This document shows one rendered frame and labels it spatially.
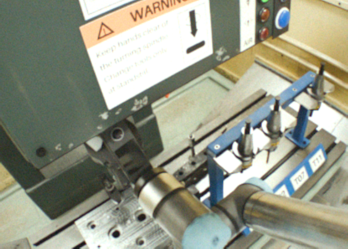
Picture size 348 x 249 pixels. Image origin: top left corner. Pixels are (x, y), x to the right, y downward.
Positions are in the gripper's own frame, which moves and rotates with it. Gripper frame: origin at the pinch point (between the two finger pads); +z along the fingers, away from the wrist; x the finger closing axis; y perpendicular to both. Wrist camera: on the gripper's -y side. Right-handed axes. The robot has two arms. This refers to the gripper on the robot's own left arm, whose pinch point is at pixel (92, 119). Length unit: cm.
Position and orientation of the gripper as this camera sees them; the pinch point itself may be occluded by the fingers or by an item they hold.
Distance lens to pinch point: 62.2
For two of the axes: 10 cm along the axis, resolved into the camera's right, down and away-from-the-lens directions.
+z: -6.5, -5.1, 5.6
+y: 0.9, 6.8, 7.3
